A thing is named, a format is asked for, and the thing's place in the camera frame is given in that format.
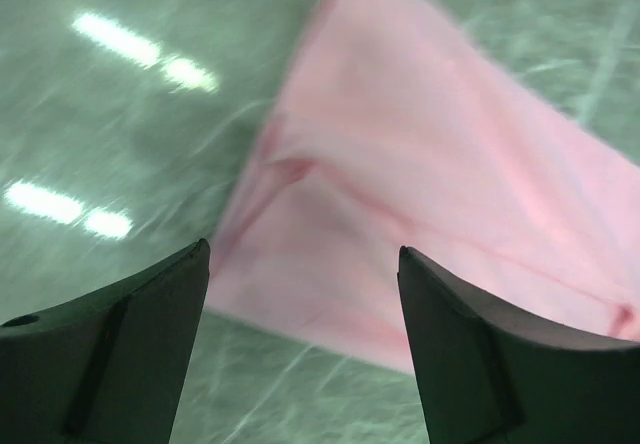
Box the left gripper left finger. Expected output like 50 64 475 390
1 239 210 443

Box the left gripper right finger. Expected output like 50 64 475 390
397 247 640 444

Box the pink t shirt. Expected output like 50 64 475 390
206 0 639 373

